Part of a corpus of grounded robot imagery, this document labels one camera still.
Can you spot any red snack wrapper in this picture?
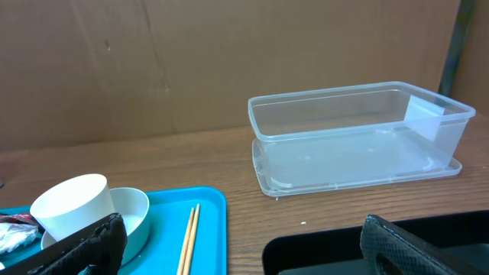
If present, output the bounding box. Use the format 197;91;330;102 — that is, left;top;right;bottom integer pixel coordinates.
1;212;39;230

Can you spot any clear plastic bin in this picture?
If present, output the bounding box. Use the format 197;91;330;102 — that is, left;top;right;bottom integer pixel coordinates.
248;82;475;196

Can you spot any wooden chopstick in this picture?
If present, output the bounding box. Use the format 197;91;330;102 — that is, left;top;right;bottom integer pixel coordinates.
176;207;195;275
181;204;200;275

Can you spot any grey small bowl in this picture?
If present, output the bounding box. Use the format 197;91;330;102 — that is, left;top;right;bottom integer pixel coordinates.
43;188;150;264

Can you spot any white paper cup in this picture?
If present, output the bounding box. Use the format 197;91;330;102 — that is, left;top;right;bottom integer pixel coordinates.
30;173;115;241

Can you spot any black plastic tray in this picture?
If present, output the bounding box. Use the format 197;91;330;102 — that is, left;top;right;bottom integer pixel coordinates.
262;210;488;274

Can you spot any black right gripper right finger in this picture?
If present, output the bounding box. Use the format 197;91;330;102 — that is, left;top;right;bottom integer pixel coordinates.
360;215;485;275

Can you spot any blue serving tray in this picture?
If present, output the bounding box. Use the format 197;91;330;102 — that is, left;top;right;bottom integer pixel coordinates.
0;186;228;275

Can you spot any crumpled white tissue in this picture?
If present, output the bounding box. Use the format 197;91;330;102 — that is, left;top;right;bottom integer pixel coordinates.
1;223;41;254

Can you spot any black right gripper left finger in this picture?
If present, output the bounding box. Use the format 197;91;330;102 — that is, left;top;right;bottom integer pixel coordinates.
1;212;128;275

